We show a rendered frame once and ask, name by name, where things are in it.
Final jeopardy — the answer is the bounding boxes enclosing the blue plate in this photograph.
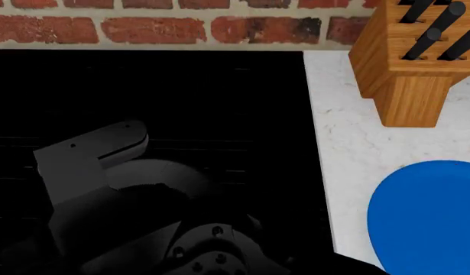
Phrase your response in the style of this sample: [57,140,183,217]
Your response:
[366,160,470,275]

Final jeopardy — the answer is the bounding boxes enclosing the black glass cooktop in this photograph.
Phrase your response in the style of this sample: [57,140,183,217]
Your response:
[0,48,336,275]

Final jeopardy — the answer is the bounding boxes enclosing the wooden knife block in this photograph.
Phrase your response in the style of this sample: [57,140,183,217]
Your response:
[348,0,470,128]

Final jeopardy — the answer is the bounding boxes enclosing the black knife handle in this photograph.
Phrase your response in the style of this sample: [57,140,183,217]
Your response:
[400,0,436,24]
[416,0,467,41]
[404,27,443,61]
[437,22,470,62]

